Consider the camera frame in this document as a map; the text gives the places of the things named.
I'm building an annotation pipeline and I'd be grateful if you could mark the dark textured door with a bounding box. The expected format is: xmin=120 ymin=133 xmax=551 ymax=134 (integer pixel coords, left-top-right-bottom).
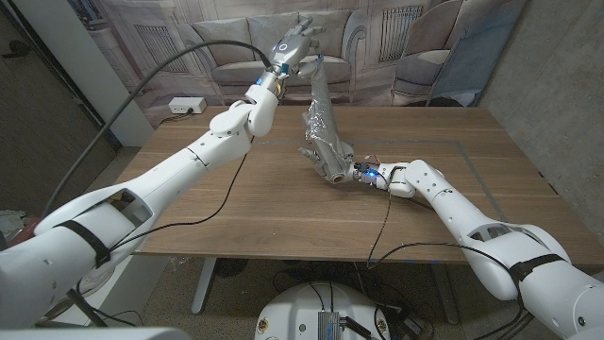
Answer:
xmin=0 ymin=8 xmax=119 ymax=218

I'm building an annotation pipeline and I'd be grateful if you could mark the black connector plug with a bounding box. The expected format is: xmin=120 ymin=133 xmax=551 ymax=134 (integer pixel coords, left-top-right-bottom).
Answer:
xmin=339 ymin=315 xmax=374 ymax=340

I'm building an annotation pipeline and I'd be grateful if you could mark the grey table leg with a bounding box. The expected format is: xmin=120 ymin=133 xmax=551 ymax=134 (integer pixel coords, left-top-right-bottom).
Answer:
xmin=431 ymin=263 xmax=461 ymax=326

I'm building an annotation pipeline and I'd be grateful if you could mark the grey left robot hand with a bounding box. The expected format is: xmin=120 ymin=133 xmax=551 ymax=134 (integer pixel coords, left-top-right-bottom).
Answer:
xmin=257 ymin=16 xmax=327 ymax=98

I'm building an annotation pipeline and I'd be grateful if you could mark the aluminum foil roll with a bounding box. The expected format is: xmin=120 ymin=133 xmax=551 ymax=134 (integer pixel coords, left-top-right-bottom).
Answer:
xmin=297 ymin=54 xmax=355 ymax=185

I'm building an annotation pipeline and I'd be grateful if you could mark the white power outlet box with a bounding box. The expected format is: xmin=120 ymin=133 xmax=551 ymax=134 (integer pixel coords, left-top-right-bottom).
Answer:
xmin=168 ymin=96 xmax=208 ymax=115

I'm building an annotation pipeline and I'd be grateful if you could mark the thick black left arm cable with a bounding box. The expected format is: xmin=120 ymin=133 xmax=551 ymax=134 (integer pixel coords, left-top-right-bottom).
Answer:
xmin=41 ymin=39 xmax=275 ymax=219

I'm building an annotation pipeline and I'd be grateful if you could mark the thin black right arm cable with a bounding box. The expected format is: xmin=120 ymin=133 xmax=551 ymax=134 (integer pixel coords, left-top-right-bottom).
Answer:
xmin=365 ymin=181 xmax=520 ymax=270

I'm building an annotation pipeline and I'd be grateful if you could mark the white table leg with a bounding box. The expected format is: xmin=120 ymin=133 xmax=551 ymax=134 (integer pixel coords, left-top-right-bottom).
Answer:
xmin=191 ymin=257 xmax=218 ymax=315

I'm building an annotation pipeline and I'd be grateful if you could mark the grey blue leaning panel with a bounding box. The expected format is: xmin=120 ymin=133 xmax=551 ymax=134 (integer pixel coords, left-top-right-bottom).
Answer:
xmin=427 ymin=0 xmax=528 ymax=108

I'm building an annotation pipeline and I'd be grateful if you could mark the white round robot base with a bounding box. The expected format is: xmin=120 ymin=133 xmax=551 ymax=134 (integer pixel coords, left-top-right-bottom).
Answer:
xmin=254 ymin=281 xmax=391 ymax=340

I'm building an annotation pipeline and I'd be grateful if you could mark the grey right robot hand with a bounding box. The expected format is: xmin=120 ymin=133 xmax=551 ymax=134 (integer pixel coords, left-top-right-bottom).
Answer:
xmin=297 ymin=141 xmax=377 ymax=185

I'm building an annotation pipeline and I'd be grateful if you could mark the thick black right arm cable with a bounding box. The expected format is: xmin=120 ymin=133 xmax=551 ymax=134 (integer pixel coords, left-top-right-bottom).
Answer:
xmin=471 ymin=282 xmax=537 ymax=340

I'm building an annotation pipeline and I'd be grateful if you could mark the orange box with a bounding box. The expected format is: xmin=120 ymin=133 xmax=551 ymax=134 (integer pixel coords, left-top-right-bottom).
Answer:
xmin=13 ymin=216 xmax=43 ymax=247

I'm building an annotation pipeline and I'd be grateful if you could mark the white sneaker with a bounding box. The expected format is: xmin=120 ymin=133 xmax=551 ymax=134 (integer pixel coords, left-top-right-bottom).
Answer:
xmin=77 ymin=266 xmax=117 ymax=297

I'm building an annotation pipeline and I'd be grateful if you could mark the silver electronics box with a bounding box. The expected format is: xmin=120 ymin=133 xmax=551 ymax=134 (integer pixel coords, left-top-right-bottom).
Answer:
xmin=316 ymin=310 xmax=342 ymax=340

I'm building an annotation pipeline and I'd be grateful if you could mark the white crumpled plastic bag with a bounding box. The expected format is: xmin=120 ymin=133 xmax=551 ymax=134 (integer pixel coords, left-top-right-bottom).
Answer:
xmin=0 ymin=210 xmax=27 ymax=237

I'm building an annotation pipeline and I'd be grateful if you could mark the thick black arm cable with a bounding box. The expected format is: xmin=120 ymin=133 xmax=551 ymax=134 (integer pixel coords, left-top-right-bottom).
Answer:
xmin=471 ymin=282 xmax=537 ymax=340
xmin=41 ymin=39 xmax=275 ymax=219

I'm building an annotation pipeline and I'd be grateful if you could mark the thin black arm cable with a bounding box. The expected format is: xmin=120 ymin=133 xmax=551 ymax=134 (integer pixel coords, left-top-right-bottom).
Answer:
xmin=109 ymin=136 xmax=256 ymax=251
xmin=365 ymin=181 xmax=520 ymax=270

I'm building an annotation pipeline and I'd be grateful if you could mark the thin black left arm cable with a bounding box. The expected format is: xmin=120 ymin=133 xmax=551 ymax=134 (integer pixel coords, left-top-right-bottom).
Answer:
xmin=109 ymin=136 xmax=256 ymax=251

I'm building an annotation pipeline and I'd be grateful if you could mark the white floor board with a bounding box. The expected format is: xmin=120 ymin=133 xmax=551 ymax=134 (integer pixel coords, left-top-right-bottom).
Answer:
xmin=60 ymin=254 xmax=172 ymax=328

